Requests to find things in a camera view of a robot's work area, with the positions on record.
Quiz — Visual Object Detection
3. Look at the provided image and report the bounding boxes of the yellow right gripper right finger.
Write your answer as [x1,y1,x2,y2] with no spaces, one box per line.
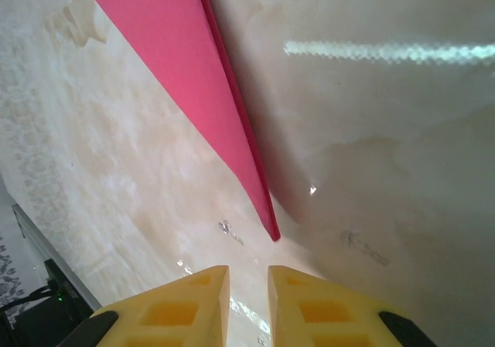
[267,265,438,347]

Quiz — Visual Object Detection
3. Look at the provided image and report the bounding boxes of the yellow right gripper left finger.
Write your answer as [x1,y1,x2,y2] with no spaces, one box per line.
[71,265,231,347]

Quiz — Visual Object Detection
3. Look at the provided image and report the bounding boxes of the pink square paper sheet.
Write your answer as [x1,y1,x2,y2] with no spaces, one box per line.
[76,0,282,243]

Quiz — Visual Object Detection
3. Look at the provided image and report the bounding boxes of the aluminium mounting rail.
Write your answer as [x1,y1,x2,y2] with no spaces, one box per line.
[10,202,102,317]

